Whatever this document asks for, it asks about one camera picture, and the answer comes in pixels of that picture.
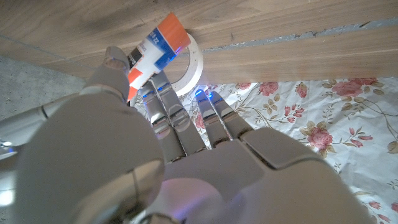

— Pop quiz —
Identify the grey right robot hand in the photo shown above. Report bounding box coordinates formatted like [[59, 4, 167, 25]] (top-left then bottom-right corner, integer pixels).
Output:
[[0, 93, 85, 149]]

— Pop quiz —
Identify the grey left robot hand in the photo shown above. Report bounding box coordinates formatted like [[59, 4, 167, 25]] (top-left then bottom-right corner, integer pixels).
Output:
[[12, 45, 377, 224]]

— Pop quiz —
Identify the floral print backdrop cloth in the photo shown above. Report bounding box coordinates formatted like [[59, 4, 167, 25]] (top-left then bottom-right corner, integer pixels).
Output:
[[130, 77, 398, 224]]

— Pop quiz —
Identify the cream masking tape roll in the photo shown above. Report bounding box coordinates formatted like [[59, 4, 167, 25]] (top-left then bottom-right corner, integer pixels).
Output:
[[169, 30, 205, 97]]

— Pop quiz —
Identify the orange white glue stick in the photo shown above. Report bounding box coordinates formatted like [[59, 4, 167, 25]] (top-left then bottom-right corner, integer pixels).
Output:
[[126, 11, 192, 101]]

